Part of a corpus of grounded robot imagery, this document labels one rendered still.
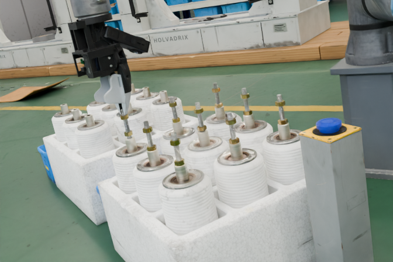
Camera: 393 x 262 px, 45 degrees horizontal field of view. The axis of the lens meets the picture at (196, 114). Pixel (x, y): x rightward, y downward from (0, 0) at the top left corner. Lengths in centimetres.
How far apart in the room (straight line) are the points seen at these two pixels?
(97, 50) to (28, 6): 743
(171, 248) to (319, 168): 27
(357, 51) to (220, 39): 197
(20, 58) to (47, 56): 39
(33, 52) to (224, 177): 373
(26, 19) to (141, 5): 485
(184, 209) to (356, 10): 69
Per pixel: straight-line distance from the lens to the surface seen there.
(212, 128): 112
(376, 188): 129
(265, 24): 298
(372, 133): 130
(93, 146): 131
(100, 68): 96
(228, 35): 312
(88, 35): 97
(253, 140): 102
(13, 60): 477
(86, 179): 129
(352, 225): 84
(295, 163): 94
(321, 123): 78
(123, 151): 106
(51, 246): 132
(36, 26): 841
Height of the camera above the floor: 59
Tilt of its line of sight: 16 degrees down
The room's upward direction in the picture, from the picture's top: 11 degrees counter-clockwise
